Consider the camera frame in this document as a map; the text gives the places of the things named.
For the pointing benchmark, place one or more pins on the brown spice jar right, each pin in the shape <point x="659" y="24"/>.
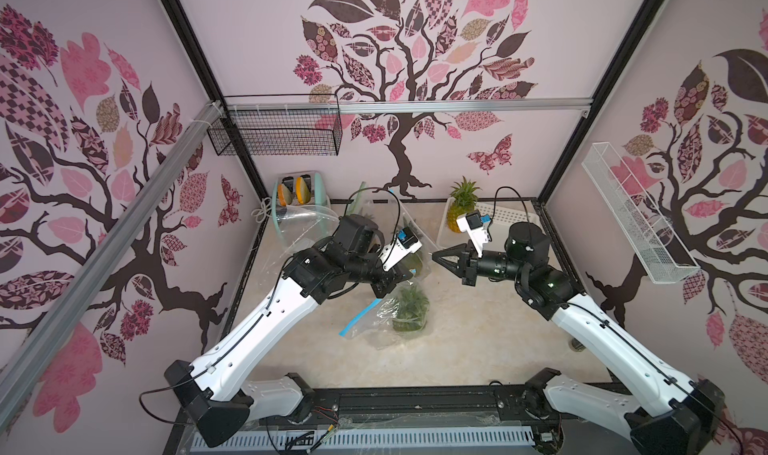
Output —
<point x="576" y="345"/>

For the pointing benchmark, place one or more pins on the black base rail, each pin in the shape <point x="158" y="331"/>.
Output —
<point x="362" y="408"/>

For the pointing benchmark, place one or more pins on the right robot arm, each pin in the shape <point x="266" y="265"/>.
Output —
<point x="663" y="411"/>

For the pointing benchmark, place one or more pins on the zip-top bag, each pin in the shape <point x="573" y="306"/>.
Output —
<point x="300" y="227"/>

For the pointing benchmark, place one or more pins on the white vent strip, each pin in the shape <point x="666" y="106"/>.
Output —
<point x="304" y="441"/>

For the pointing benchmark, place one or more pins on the blue-zip bag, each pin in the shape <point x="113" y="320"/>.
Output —
<point x="373" y="325"/>

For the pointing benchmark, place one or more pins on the black wire wall basket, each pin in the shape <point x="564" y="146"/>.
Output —
<point x="279" y="125"/>

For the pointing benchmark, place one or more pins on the back right zip bag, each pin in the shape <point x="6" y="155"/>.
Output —
<point x="405" y="219"/>

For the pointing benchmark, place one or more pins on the white wire wall shelf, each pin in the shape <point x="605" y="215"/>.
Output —
<point x="661" y="252"/>

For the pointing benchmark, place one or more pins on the aluminium rail back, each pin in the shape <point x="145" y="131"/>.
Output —
<point x="536" y="104"/>

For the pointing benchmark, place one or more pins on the white plastic basket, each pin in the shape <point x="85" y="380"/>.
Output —
<point x="510" y="221"/>

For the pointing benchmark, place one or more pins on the aluminium rail left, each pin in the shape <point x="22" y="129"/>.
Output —
<point x="38" y="350"/>

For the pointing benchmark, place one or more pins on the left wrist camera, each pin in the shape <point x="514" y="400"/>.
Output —
<point x="405" y="242"/>

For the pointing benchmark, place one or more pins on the mint green toaster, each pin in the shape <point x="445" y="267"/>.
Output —
<point x="296" y="192"/>

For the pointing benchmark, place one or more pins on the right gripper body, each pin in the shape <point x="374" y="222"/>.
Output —
<point x="470" y="268"/>

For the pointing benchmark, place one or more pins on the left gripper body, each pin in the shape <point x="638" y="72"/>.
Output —
<point x="381" y="279"/>

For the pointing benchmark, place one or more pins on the back green-zip bag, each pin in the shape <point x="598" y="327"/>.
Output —
<point x="358" y="201"/>

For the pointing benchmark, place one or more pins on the aluminium rail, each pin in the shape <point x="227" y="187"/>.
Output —
<point x="536" y="104"/>
<point x="38" y="350"/>

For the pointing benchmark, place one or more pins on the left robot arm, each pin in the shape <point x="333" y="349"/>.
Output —
<point x="214" y="390"/>

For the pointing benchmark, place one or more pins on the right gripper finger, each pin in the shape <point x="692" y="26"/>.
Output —
<point x="447" y="254"/>
<point x="452" y="266"/>

